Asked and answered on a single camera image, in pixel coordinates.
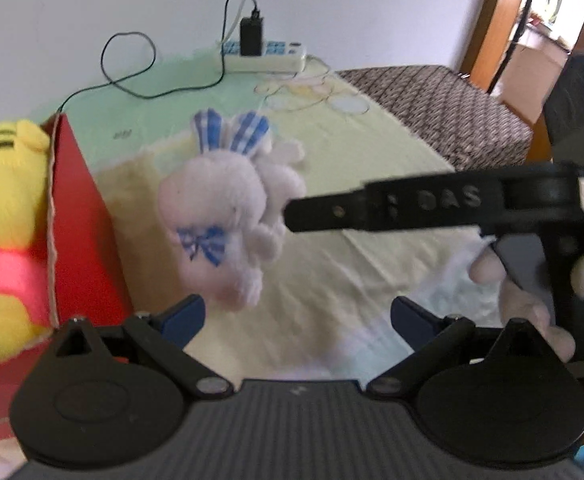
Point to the black pole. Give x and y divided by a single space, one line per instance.
521 15

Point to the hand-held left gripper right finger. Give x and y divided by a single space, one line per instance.
412 317

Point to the red cardboard box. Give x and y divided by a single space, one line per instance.
82 220

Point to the black charger adapter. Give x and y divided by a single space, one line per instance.
252 35

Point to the yellow bear plush pink shirt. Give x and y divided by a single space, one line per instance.
7 190

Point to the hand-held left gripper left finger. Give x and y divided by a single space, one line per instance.
184 317

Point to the green yellow printed blanket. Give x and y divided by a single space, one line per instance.
347 150

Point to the white rabbit plush plaid ears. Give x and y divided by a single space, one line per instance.
222 200

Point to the person's right hand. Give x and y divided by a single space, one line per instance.
526 305

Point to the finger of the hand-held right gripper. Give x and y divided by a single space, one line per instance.
421 205

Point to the brown patterned mattress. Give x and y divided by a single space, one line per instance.
436 105

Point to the white power strip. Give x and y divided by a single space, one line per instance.
267 59

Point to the wooden door frame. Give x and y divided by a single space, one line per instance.
489 20

